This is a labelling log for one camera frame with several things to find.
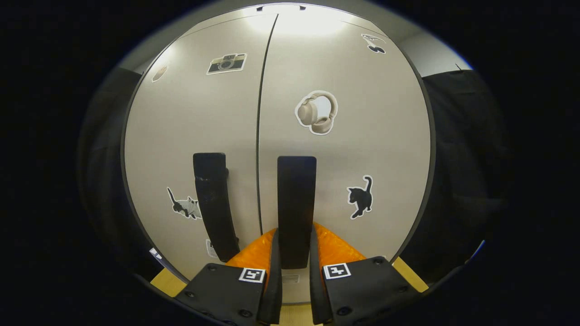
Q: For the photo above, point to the beige double-door shoe cabinet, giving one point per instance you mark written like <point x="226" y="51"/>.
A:
<point x="235" y="16"/>

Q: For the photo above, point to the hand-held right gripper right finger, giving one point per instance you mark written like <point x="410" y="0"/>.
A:
<point x="317" y="294"/>

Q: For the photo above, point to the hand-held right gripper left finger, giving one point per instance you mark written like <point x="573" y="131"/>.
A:
<point x="273" y="290"/>

